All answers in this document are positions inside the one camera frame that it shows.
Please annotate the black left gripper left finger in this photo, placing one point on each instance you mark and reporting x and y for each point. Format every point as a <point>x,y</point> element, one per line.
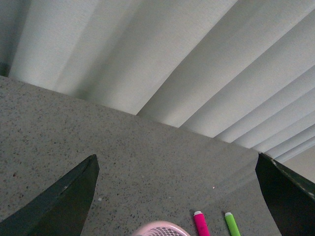
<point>60,210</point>

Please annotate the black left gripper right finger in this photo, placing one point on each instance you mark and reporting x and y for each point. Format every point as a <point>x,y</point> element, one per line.
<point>289,196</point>

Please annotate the pink highlighter pen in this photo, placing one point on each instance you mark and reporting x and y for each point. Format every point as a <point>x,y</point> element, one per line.
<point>201,224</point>

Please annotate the pink mesh pen cup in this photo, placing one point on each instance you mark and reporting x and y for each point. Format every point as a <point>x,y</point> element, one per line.
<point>160,228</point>

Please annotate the green highlighter pen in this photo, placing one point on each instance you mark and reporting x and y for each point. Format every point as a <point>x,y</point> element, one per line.
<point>231,223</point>

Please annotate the white pleated curtain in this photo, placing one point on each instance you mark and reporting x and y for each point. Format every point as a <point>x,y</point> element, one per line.
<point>241,71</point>

